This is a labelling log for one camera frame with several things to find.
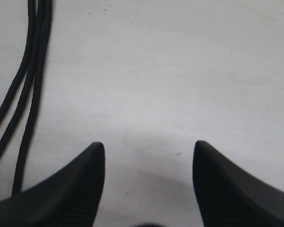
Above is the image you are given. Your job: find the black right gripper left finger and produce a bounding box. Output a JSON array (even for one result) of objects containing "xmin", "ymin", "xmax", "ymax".
[{"xmin": 0, "ymin": 142, "xmax": 105, "ymax": 227}]

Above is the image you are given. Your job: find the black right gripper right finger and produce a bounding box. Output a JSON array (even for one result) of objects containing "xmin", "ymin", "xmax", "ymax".
[{"xmin": 193, "ymin": 140, "xmax": 284, "ymax": 227}]

